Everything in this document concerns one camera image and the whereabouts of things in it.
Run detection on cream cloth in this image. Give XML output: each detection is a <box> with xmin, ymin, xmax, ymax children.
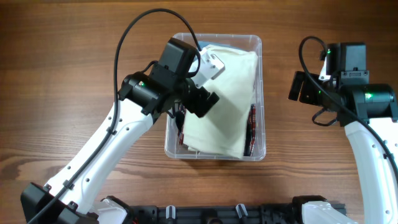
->
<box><xmin>183</xmin><ymin>45</ymin><xmax>258</xmax><ymax>159</ymax></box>

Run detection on blue jeans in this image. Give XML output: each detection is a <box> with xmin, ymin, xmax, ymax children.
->
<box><xmin>198</xmin><ymin>41</ymin><xmax>218</xmax><ymax>48</ymax></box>

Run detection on red blue plaid shirt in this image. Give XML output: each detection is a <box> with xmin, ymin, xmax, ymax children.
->
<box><xmin>172</xmin><ymin>104</ymin><xmax>256</xmax><ymax>156</ymax></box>

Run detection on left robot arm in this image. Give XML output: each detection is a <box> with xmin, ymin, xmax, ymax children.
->
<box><xmin>21</xmin><ymin>38</ymin><xmax>219</xmax><ymax>223</ymax></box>

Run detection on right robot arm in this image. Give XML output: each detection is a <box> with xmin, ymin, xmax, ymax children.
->
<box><xmin>288</xmin><ymin>37</ymin><xmax>397</xmax><ymax>223</ymax></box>

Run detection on clear plastic storage container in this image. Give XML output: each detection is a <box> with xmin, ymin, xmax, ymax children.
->
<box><xmin>165</xmin><ymin>34</ymin><xmax>266</xmax><ymax>161</ymax></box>

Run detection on right black camera cable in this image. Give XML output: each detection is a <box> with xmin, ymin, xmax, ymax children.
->
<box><xmin>298</xmin><ymin>35</ymin><xmax>398</xmax><ymax>181</ymax></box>

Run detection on black camera cable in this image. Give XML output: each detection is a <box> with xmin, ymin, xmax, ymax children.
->
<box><xmin>26</xmin><ymin>8</ymin><xmax>203</xmax><ymax>224</ymax></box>
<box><xmin>298</xmin><ymin>35</ymin><xmax>398</xmax><ymax>181</ymax></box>

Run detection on left black camera cable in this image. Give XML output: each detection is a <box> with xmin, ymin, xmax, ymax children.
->
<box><xmin>26</xmin><ymin>8</ymin><xmax>203</xmax><ymax>224</ymax></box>

